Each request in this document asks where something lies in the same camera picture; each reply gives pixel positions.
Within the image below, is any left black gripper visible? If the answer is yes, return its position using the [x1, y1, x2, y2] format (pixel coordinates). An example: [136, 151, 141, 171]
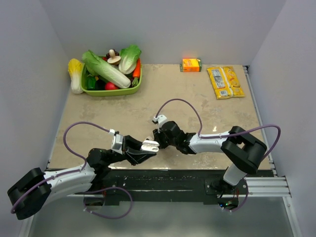
[106, 135, 156, 166]

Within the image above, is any white oval charging case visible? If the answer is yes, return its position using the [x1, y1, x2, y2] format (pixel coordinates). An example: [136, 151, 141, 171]
[141, 136, 159, 153]

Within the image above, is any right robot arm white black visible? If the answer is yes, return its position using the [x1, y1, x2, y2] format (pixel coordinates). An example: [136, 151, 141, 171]
[153, 118, 267, 194]

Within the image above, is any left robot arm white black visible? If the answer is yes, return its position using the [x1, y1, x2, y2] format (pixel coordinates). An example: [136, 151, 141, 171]
[7, 134, 159, 220]

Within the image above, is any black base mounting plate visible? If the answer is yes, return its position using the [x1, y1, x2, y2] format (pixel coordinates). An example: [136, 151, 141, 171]
[43, 169, 249, 207]

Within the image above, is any green plastic basket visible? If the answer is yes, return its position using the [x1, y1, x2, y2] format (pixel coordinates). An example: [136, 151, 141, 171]
[81, 65, 142, 97]

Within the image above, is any red tomato toy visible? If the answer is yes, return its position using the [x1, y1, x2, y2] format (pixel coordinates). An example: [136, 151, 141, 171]
[105, 82, 119, 90]

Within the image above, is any orange carrot toy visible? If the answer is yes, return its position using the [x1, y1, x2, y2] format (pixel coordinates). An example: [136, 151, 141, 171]
[132, 58, 141, 87]

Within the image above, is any orange green small box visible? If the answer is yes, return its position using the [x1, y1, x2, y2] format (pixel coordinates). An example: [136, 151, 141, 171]
[180, 58, 202, 72]

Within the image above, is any dark eggplant toy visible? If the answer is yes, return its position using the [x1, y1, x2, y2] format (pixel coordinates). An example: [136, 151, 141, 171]
[95, 79, 106, 90]

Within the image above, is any yellow snack package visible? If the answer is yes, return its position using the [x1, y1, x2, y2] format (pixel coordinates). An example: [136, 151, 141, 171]
[207, 66, 245, 100]

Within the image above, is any large napa cabbage toy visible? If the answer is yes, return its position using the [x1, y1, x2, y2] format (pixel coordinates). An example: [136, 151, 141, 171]
[82, 50, 131, 89]

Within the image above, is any green pepper toy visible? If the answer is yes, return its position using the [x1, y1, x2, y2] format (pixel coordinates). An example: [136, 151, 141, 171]
[86, 76, 97, 90]

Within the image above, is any small green cabbage toy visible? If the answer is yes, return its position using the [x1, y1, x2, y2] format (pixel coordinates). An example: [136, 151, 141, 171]
[118, 44, 141, 75]

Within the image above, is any beige mushroom toy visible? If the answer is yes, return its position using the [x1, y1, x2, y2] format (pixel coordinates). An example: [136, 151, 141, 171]
[107, 49, 121, 65]

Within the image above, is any yellow cabbage toy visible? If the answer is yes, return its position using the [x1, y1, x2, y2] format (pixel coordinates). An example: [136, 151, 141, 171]
[68, 58, 83, 94]

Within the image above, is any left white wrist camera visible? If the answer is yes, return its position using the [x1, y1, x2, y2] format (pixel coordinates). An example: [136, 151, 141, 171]
[109, 129, 124, 155]

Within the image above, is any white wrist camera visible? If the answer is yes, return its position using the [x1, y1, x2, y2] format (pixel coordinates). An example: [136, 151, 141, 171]
[109, 129, 124, 155]
[152, 115, 168, 130]

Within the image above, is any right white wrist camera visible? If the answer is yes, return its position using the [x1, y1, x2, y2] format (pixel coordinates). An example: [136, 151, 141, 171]
[152, 115, 168, 130]

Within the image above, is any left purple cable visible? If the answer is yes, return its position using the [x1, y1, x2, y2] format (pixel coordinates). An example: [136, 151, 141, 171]
[10, 121, 133, 219]

